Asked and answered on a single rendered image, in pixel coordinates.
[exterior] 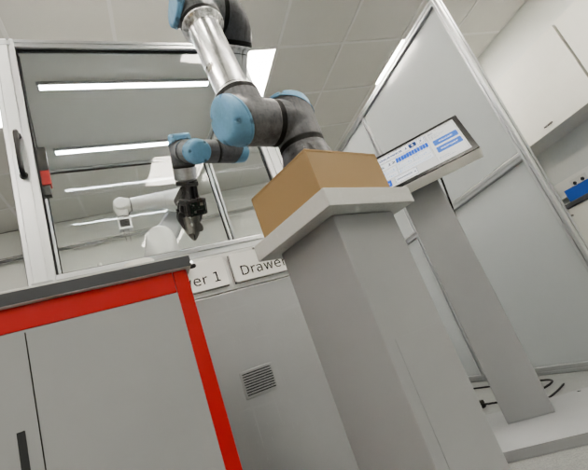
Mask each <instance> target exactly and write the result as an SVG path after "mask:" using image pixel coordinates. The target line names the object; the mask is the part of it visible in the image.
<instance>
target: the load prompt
mask: <svg viewBox="0 0 588 470"><path fill-rule="evenodd" d="M425 141H426V139H425V137H424V136H422V137H420V138H418V139H416V140H414V141H413V142H411V143H409V144H407V145H405V146H403V147H402V148H400V149H398V150H396V151H394V152H392V153H391V154H389V155H387V156H385V157H383V158H381V159H379V160H378V162H379V164H380V165H382V164H384V163H386V162H388V161H389V160H391V159H393V158H395V157H397V156H399V155H401V154H402V153H404V152H406V151H408V150H410V149H412V148H414V147H416V146H417V145H420V144H422V143H423V142H425Z"/></svg>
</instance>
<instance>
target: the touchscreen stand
mask: <svg viewBox="0 0 588 470"><path fill-rule="evenodd" d="M411 194H412V196H413V199H414V202H412V203H411V204H409V205H408V206H406V207H405V208H406V210H407V212H408V214H409V217H410V218H411V220H412V222H413V225H414V227H415V229H416V232H417V234H418V236H419V238H420V240H421V242H422V244H423V245H424V248H425V250H426V252H427V255H428V257H429V259H430V261H431V264H432V266H433V268H434V270H435V271H436V273H437V275H438V277H439V279H440V282H441V285H442V287H443V289H444V291H445V293H446V295H447V297H448V299H449V301H450V303H451V305H452V307H453V309H454V311H455V315H456V317H457V319H458V321H459V323H460V324H461V326H462V329H463V331H464V333H465V335H466V337H467V339H468V341H469V344H470V347H471V349H472V350H473V352H474V354H475V356H476V358H477V360H478V363H479V365H480V367H481V369H482V371H483V374H484V375H485V378H486V380H487V382H488V384H489V386H490V388H491V390H492V392H493V394H494V397H495V399H496V400H497V403H498V405H499V407H500V409H501V411H499V412H496V413H492V414H488V415H485V416H486V418H487V420H488V421H489V424H490V426H491V428H492V430H493V432H494V434H495V437H496V439H497V442H498V444H499V446H500V448H501V450H502V452H503V454H504V456H505V459H506V461H507V463H513V462H517V461H521V460H525V459H529V458H533V457H538V456H541V455H545V454H550V453H554V452H557V451H562V450H566V449H574V448H577V447H581V446H586V445H588V387H586V388H583V389H579V390H577V391H573V392H569V393H566V394H559V395H557V396H553V397H550V398H549V397H548V395H547V394H546V392H545V390H544V388H543V386H542V384H541V382H540V380H539V377H538V375H537V373H536V371H535V369H534V367H533V366H532V364H531V362H530V360H529V358H528V356H527V355H526V353H525V350H524V348H523V346H522V344H521V342H520V340H519V339H518V337H517V335H516V333H515V331H514V329H513V327H512V325H511V322H510V320H509V318H508V316H507V314H506V312H505V311H504V309H503V307H502V305H501V303H500V302H499V300H498V298H497V295H496V293H495V291H494V289H493V287H492V285H491V284H490V282H489V280H488V278H487V276H486V274H485V272H484V270H483V267H482V265H481V263H480V261H479V259H478V257H477V256H476V254H475V252H474V250H473V249H472V247H471V245H470V243H469V240H468V238H467V236H466V234H465V232H464V230H463V229H462V227H461V225H460V223H459V221H458V219H457V217H456V215H455V212H454V210H453V208H452V206H451V204H450V202H449V201H448V199H447V197H446V196H445V194H444V192H443V190H442V188H441V185H440V183H439V181H438V180H436V181H434V182H432V183H430V184H428V185H426V186H424V187H421V188H419V189H417V190H415V191H414V192H412V193H411Z"/></svg>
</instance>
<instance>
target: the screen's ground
mask: <svg viewBox="0 0 588 470"><path fill-rule="evenodd" d="M453 130H457V131H458V133H459V134H458V135H456V136H454V137H452V138H450V139H448V140H446V141H444V142H442V143H441V144H439V145H436V146H434V144H433V143H432V142H433V141H435V140H436V139H438V138H440V137H442V136H443V135H445V134H447V133H449V132H451V131H453ZM459 135H460V136H461V137H462V138H463V141H461V142H459V143H458V144H456V145H453V146H451V147H449V148H447V149H445V150H443V151H442V152H440V153H439V152H438V150H437V149H436V147H438V146H440V145H443V144H445V143H447V142H449V141H451V140H453V139H454V138H456V137H457V136H459ZM422 136H424V137H425V139H426V141H425V142H423V143H422V144H424V143H426V142H427V143H428V145H429V147H430V149H431V150H432V152H433V154H434V156H435V157H433V158H431V159H428V160H426V161H424V162H422V163H420V164H418V165H416V166H414V167H417V169H418V172H419V173H422V172H424V171H426V170H428V169H430V168H432V167H434V166H436V165H438V164H440V163H442V162H444V161H446V160H448V159H450V158H452V157H454V156H455V155H457V154H459V153H461V152H463V151H465V150H467V149H469V148H471V147H472V146H471V145H470V143H469V142H468V140H467V139H466V137H465V136H464V135H463V133H462V132H461V131H460V129H458V127H457V126H456V125H455V123H454V122H453V120H452V119H451V120H449V121H447V122H445V123H443V124H442V125H440V126H439V127H437V128H435V129H433V130H431V131H429V132H427V133H425V134H423V135H421V136H420V137H422ZM420 137H418V138H420ZM418 138H416V139H418ZM416 139H414V140H416ZM414 140H412V141H410V142H409V143H411V142H413V141H414ZM409 143H408V144H409ZM422 144H420V145H422ZM406 145H407V144H406ZM420 145H417V146H416V147H418V146H420ZM403 146H404V145H403ZM400 148H402V146H401V147H399V148H397V149H396V150H398V149H400ZM414 148H415V147H414ZM426 149H428V147H427V148H425V149H423V150H422V151H424V150H426ZM396 150H394V151H396ZM411 150H413V148H412V149H410V150H408V151H406V152H404V153H402V154H401V155H403V154H405V153H407V152H409V151H411ZM394 151H392V152H394ZM422 151H420V152H422ZM392 152H390V153H388V154H386V155H385V156H387V155H389V154H391V153H392ZM420 152H418V153H420ZM418 153H416V154H418ZM416 154H414V155H416ZM401 155H399V156H401ZM414 155H413V156H414ZM385 156H384V157H385ZM399 156H397V157H395V158H393V159H396V158H398V157H399ZM411 157H412V156H411ZM382 158H383V157H382ZM409 158H410V157H408V158H406V159H409ZM380 159H381V158H380ZM393 159H391V160H393ZM406 159H405V160H406ZM377 160H379V159H377ZM391 160H389V161H391ZM389 161H388V162H389ZM403 161H404V160H403ZM401 162H402V161H401ZM399 163H400V162H399ZM399 163H397V164H399ZM386 164H387V162H386V163H384V164H382V165H380V166H381V168H382V171H383V172H384V171H386V170H388V169H390V168H392V167H393V166H395V165H397V164H395V165H393V166H391V167H389V168H387V165H386ZM408 171H409V170H408ZM408 171H406V172H408ZM406 172H404V173H406ZM419 173H417V174H415V175H413V176H411V177H409V178H407V179H405V180H403V181H401V182H399V183H396V180H395V177H397V176H399V175H400V174H399V175H397V176H395V177H393V178H391V179H389V180H391V181H392V184H393V186H392V187H394V186H396V185H398V184H400V183H402V182H404V181H406V180H408V179H410V178H412V177H414V176H416V175H418V174H419ZM401 174H402V173H401ZM389 180H387V181H389Z"/></svg>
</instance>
